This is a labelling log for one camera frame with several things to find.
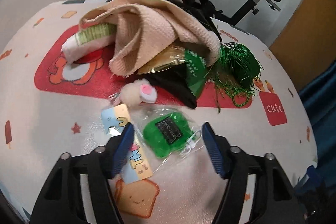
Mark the green plush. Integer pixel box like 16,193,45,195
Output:
132,106,204,173

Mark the pink white plush keychain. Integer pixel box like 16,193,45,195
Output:
108,79,158,107

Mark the green tinsel tassel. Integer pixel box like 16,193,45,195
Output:
206,42,263,110

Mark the black glove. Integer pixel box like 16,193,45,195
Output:
144,63,197,109

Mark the green snack bag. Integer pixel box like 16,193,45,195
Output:
137,43,207,98

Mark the white green paper cup stack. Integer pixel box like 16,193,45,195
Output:
61,23,117,64

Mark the beige knit cloth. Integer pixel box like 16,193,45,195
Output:
79,0,220,76

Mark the blue curtain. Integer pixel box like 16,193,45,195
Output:
294,61,336,214

